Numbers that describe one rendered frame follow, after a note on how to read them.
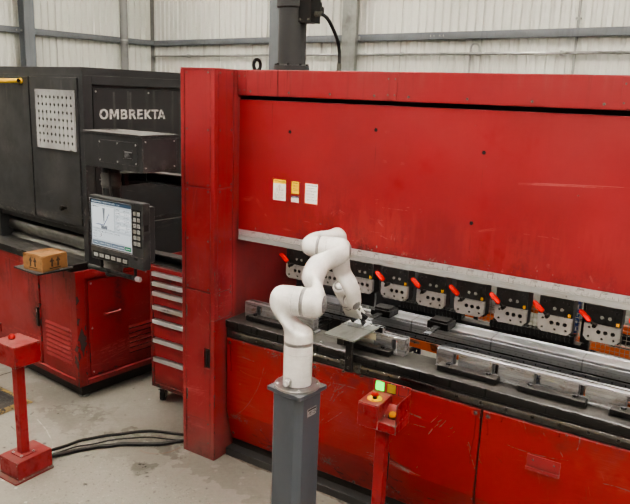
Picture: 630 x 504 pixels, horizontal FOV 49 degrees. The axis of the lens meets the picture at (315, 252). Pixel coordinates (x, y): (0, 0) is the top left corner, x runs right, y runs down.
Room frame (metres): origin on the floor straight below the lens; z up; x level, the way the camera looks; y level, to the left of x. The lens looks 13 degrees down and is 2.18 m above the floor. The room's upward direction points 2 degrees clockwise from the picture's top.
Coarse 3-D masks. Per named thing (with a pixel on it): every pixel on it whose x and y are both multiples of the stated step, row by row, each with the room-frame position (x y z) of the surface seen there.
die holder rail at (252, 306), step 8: (248, 304) 3.88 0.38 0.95; (256, 304) 3.85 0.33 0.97; (264, 304) 3.84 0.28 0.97; (248, 312) 3.88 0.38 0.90; (256, 312) 3.85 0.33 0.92; (264, 312) 3.82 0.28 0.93; (272, 312) 3.79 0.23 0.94; (304, 320) 3.67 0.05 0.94; (312, 320) 3.64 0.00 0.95; (312, 328) 3.64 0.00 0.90
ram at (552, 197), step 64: (256, 128) 3.85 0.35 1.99; (320, 128) 3.62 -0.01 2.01; (384, 128) 3.42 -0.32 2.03; (448, 128) 3.24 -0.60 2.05; (512, 128) 3.07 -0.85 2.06; (576, 128) 2.93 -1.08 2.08; (256, 192) 3.84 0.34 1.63; (320, 192) 3.61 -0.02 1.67; (384, 192) 3.40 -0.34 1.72; (448, 192) 3.22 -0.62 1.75; (512, 192) 3.06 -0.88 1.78; (576, 192) 2.91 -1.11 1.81; (448, 256) 3.21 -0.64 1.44; (512, 256) 3.04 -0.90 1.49; (576, 256) 2.89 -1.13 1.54
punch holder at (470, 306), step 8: (456, 280) 3.18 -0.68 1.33; (464, 280) 3.16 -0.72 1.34; (456, 288) 3.18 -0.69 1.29; (464, 288) 3.16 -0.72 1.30; (472, 288) 3.13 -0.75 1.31; (480, 288) 3.12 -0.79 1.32; (488, 288) 3.13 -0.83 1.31; (456, 296) 3.18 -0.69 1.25; (464, 296) 3.15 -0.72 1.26; (472, 296) 3.13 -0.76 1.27; (480, 296) 3.11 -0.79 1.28; (488, 296) 3.14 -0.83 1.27; (456, 304) 3.17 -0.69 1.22; (464, 304) 3.15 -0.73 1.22; (472, 304) 3.13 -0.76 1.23; (480, 304) 3.11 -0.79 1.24; (488, 304) 3.16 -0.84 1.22; (464, 312) 3.15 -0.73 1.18; (472, 312) 3.13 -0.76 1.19; (480, 312) 3.10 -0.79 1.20
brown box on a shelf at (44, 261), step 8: (48, 248) 4.51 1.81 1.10; (24, 256) 4.36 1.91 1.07; (32, 256) 4.32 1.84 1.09; (40, 256) 4.28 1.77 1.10; (48, 256) 4.32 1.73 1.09; (56, 256) 4.36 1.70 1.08; (64, 256) 4.42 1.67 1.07; (24, 264) 4.37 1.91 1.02; (32, 264) 4.32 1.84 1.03; (40, 264) 4.28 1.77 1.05; (48, 264) 4.31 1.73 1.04; (56, 264) 4.36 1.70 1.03; (64, 264) 4.42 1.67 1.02; (32, 272) 4.27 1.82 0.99; (40, 272) 4.28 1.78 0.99; (48, 272) 4.29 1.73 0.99
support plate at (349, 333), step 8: (336, 328) 3.38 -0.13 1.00; (344, 328) 3.38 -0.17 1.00; (352, 328) 3.38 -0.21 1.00; (360, 328) 3.39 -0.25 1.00; (368, 328) 3.39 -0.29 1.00; (376, 328) 3.40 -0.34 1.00; (336, 336) 3.26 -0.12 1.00; (344, 336) 3.26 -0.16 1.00; (352, 336) 3.26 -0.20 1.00; (360, 336) 3.27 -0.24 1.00
